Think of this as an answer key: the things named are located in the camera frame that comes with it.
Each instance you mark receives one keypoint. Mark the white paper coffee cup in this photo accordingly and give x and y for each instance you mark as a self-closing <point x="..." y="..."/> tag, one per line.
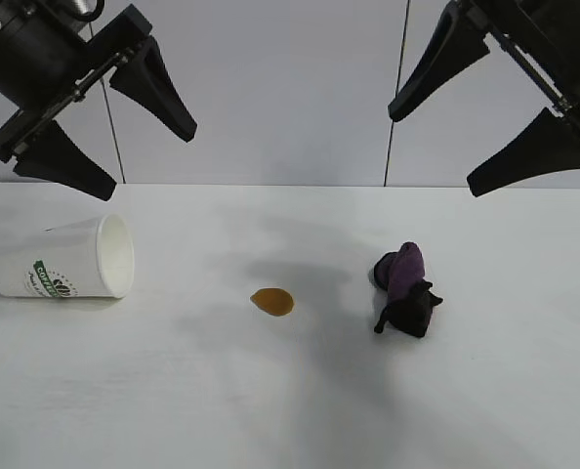
<point x="65" y="254"/>

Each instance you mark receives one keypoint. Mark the purple and black cloth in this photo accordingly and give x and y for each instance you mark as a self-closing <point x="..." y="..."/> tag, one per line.
<point x="407" y="288"/>

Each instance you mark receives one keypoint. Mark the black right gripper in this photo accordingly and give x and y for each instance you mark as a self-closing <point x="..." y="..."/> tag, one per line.
<point x="563" y="44"/>

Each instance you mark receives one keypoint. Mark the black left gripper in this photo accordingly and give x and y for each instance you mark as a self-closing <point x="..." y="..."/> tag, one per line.
<point x="41" y="58"/>

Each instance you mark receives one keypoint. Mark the brown coffee spill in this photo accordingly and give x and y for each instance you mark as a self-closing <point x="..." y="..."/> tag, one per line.
<point x="273" y="302"/>

